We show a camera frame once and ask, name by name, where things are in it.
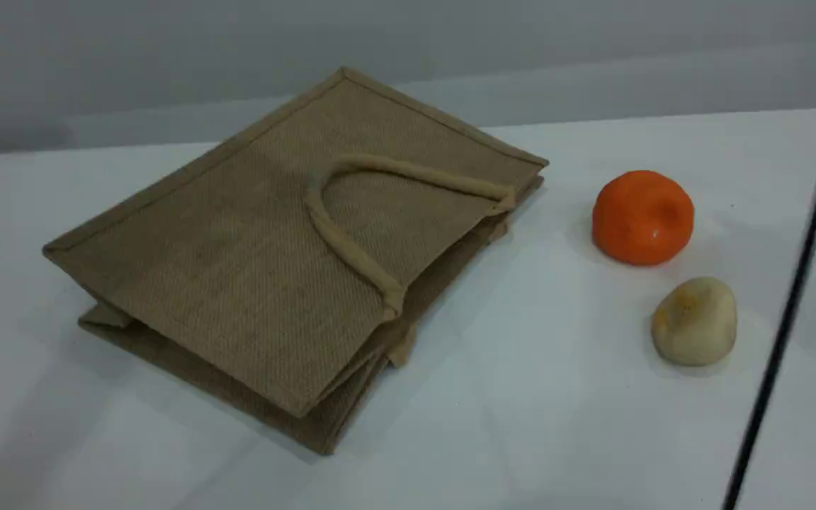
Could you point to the brown jute tote bag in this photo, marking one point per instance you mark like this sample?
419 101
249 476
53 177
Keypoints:
252 269

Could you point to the orange tangerine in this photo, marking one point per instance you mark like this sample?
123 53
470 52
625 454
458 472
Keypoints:
642 219

